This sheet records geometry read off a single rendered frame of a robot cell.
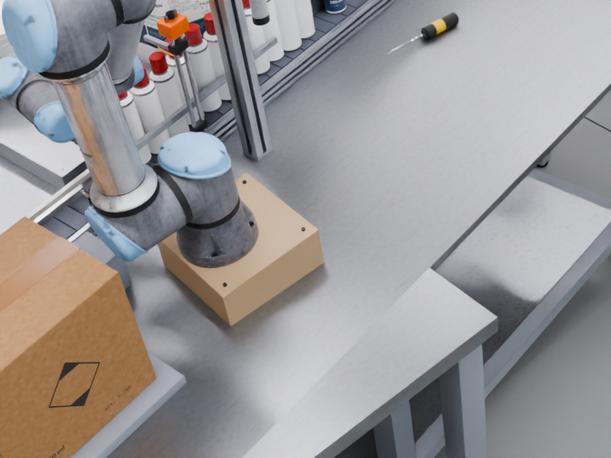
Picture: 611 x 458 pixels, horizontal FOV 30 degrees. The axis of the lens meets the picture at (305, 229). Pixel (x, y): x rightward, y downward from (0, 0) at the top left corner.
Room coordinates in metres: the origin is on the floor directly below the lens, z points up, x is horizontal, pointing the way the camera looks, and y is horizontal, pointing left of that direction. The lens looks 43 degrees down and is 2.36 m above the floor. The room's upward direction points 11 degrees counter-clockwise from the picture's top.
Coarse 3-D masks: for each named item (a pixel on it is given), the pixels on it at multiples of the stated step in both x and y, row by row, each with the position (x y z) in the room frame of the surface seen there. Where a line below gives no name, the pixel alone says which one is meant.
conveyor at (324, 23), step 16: (352, 0) 2.31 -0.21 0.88; (320, 16) 2.26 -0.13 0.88; (336, 16) 2.25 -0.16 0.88; (320, 32) 2.20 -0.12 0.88; (304, 48) 2.15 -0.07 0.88; (272, 64) 2.12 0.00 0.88; (224, 112) 1.97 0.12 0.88; (64, 208) 1.76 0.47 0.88; (80, 208) 1.75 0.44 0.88; (48, 224) 1.72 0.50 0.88; (64, 224) 1.71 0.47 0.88; (80, 224) 1.70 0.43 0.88
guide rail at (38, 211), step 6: (84, 174) 1.81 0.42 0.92; (90, 174) 1.81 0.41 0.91; (78, 180) 1.79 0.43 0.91; (84, 180) 1.80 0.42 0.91; (66, 186) 1.78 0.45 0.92; (72, 186) 1.78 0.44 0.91; (60, 192) 1.77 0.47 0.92; (66, 192) 1.77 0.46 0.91; (54, 198) 1.75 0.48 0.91; (60, 198) 1.76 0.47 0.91; (42, 204) 1.74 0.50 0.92; (48, 204) 1.74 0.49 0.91; (36, 210) 1.73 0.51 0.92; (42, 210) 1.73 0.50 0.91; (30, 216) 1.71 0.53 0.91; (36, 216) 1.72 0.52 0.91
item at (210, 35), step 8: (208, 16) 2.03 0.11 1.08; (208, 24) 2.02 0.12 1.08; (208, 32) 2.02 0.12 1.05; (208, 40) 2.01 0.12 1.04; (216, 40) 2.00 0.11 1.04; (216, 48) 2.00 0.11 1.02; (216, 56) 2.01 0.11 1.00; (216, 64) 2.01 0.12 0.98; (216, 72) 2.01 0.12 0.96; (224, 72) 2.00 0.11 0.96; (224, 88) 2.01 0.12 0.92; (224, 96) 2.01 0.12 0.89
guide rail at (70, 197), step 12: (264, 48) 2.06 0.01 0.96; (216, 84) 1.96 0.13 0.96; (204, 96) 1.94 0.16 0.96; (180, 108) 1.90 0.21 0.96; (168, 120) 1.87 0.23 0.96; (156, 132) 1.84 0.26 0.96; (144, 144) 1.82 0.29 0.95; (72, 192) 1.70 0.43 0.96; (60, 204) 1.67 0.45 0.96; (48, 216) 1.65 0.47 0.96
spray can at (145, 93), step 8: (144, 72) 1.88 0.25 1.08; (144, 80) 1.88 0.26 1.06; (136, 88) 1.88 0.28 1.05; (144, 88) 1.87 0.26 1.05; (152, 88) 1.88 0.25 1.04; (136, 96) 1.87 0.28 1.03; (144, 96) 1.87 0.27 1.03; (152, 96) 1.87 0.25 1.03; (136, 104) 1.87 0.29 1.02; (144, 104) 1.87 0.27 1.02; (152, 104) 1.87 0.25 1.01; (160, 104) 1.89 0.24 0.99; (144, 112) 1.87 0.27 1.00; (152, 112) 1.87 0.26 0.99; (160, 112) 1.88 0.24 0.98; (144, 120) 1.87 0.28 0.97; (152, 120) 1.87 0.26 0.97; (160, 120) 1.87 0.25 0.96; (144, 128) 1.87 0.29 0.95; (152, 128) 1.87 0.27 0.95; (160, 136) 1.87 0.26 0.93; (168, 136) 1.88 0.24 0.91; (152, 144) 1.87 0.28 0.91; (160, 144) 1.87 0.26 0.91; (152, 152) 1.87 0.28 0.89
